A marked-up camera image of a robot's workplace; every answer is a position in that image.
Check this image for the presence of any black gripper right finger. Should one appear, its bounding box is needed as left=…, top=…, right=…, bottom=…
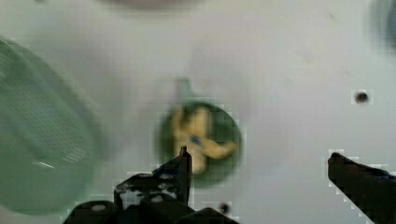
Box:
left=328, top=152, right=396, bottom=224

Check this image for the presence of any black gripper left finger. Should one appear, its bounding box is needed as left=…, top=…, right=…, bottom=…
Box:
left=62, top=146, right=239, bottom=224

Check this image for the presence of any yellow plush peeled banana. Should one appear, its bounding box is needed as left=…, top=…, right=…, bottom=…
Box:
left=171, top=106, right=238, bottom=175

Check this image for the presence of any green mug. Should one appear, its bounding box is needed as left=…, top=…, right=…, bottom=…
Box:
left=156, top=77, right=243, bottom=188

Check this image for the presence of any green perforated colander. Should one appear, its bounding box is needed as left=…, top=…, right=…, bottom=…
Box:
left=0, top=38, right=100, bottom=216

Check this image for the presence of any blue cup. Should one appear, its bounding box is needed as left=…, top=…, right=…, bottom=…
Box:
left=368, top=0, right=395, bottom=56

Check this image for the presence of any grey round plate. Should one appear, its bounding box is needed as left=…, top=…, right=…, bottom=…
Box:
left=99, top=0, right=203, bottom=8

